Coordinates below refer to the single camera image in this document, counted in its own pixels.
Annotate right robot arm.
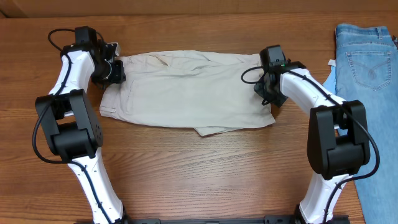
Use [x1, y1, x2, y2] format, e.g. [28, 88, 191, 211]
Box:
[254, 45, 370, 223]

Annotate beige khaki shorts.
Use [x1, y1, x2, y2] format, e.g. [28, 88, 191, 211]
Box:
[99, 50, 275, 136]

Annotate blue denim jeans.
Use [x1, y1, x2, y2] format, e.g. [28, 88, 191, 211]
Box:
[335, 24, 397, 223]

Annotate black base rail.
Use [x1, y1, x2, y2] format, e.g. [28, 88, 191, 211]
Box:
[74, 214, 351, 224]

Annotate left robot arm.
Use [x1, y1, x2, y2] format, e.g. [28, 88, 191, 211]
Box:
[32, 26, 129, 223]

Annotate light blue garment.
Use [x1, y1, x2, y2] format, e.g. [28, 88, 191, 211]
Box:
[323, 59, 336, 95]

